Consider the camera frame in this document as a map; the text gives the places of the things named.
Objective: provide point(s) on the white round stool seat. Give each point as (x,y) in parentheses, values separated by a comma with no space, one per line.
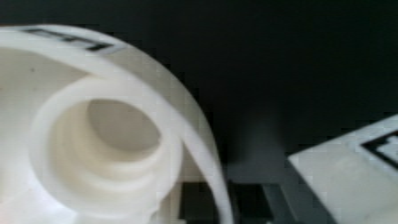
(105,138)

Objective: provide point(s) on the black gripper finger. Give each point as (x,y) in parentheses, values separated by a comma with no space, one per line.
(249,204)

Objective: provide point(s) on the white stool leg block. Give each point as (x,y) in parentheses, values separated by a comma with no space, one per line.
(349,169)

